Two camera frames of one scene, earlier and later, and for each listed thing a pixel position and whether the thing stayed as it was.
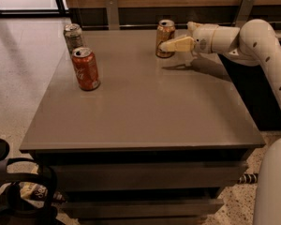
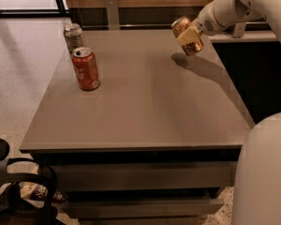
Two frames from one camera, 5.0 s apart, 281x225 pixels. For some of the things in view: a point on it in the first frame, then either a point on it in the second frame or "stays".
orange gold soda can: (165, 32) to (180, 25)
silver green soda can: (73, 36) stays
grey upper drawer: (148, 175) stays
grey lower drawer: (141, 208) stays
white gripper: (203, 38) to (206, 20)
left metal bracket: (111, 7) stays
